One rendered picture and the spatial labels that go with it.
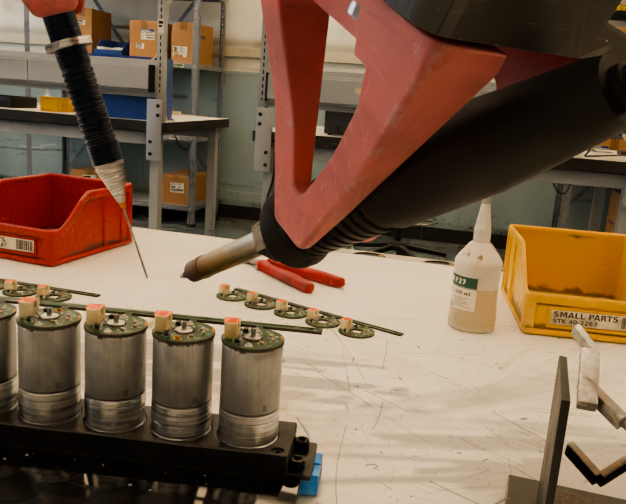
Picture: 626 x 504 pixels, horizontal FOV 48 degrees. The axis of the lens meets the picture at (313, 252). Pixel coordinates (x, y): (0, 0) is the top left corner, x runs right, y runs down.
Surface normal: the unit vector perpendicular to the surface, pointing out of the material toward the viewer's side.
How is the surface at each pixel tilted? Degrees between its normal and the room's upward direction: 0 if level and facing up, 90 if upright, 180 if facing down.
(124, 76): 90
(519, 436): 0
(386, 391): 0
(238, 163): 90
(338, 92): 90
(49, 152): 90
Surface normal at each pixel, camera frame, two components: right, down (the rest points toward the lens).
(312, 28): 0.62, 0.34
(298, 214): -0.82, 0.22
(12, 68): -0.24, 0.20
